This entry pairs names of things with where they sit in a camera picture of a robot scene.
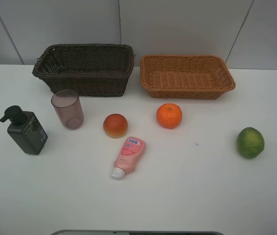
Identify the pink lotion bottle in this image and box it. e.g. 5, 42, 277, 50
111, 137, 146, 180

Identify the translucent purple plastic cup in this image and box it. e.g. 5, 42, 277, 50
51, 90, 84, 130

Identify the dark brown wicker basket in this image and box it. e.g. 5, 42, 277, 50
32, 44, 135, 97

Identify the dark green pump bottle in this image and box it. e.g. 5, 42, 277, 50
0, 105, 48, 155

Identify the orange mandarin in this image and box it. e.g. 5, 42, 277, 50
156, 103, 183, 129

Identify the green lime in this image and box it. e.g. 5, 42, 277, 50
236, 127, 265, 159

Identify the red orange round fruit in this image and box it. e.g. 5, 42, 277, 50
103, 114, 128, 139

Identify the light brown wicker basket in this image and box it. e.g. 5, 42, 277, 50
140, 55, 236, 99

